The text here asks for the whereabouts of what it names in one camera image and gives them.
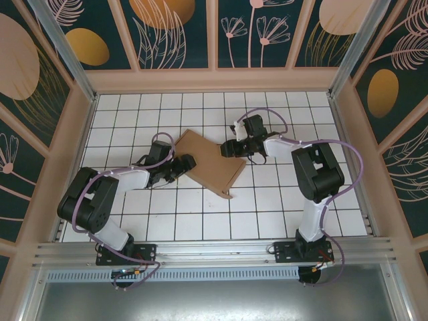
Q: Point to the yellow power connector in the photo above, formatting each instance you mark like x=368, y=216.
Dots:
x=136, y=273
x=317, y=268

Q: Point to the aluminium mounting rail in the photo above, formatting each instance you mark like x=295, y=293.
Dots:
x=217, y=252

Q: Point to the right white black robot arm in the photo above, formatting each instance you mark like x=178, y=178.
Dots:
x=312, y=217

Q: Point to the aluminium frame post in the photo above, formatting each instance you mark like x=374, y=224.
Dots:
x=354, y=47
x=67, y=57

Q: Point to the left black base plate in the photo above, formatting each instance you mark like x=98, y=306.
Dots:
x=147, y=252

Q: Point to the brown cardboard paper box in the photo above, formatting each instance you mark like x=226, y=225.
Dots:
x=214, y=164

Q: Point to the grey metal sheet panel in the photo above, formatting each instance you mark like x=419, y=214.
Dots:
x=217, y=301

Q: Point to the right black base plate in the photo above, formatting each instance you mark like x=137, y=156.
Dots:
x=284, y=254

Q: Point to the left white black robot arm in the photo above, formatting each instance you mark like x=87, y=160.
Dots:
x=133, y=177

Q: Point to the aluminium table side rail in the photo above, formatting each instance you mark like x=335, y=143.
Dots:
x=87, y=123
x=341, y=133

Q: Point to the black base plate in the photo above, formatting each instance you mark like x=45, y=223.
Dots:
x=147, y=252
x=284, y=254

